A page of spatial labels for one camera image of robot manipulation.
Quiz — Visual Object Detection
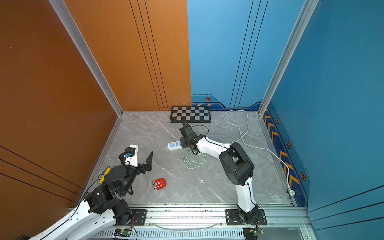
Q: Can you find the white blue power strip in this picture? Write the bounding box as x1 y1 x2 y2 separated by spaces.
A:
167 141 182 151

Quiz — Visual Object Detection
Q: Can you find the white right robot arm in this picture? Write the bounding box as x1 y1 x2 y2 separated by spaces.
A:
180 123 259 225

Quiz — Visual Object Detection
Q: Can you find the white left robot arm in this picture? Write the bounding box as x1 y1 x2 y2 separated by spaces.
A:
32 147 153 240

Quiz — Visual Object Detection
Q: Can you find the red electric shaver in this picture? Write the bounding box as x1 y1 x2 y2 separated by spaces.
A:
153 179 166 191

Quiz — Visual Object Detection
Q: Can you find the black grey checkerboard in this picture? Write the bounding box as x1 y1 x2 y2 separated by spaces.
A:
170 106 211 123

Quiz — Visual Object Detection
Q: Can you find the green circuit board left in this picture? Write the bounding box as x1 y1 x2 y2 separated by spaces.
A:
114 229 132 238

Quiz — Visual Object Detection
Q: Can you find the green circuit board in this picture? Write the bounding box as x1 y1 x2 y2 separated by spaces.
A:
114 229 132 238
245 228 265 240

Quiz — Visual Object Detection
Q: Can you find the green circuit board right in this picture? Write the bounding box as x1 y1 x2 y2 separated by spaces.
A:
245 228 265 240

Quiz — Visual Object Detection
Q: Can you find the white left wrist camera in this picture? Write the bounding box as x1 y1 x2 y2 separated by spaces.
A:
119 145 139 168

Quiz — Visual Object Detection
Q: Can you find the white power strip cord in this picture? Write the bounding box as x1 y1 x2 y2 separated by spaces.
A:
222 109 291 190

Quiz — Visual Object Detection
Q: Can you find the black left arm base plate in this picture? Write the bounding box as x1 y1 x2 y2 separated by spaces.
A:
127 209 147 227

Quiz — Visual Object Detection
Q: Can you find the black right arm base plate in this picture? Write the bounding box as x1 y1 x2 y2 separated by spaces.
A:
225 208 268 226

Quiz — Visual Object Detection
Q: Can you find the aluminium front rail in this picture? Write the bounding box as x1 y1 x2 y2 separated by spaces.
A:
91 204 317 240

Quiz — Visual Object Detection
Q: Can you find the aluminium corner post right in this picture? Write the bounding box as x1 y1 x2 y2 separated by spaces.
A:
258 0 319 117

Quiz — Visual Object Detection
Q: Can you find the aluminium corner post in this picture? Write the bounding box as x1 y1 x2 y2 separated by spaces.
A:
49 0 123 117
258 0 319 117

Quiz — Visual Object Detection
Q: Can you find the aluminium corner post left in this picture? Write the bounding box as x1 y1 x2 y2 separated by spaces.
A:
49 0 123 117

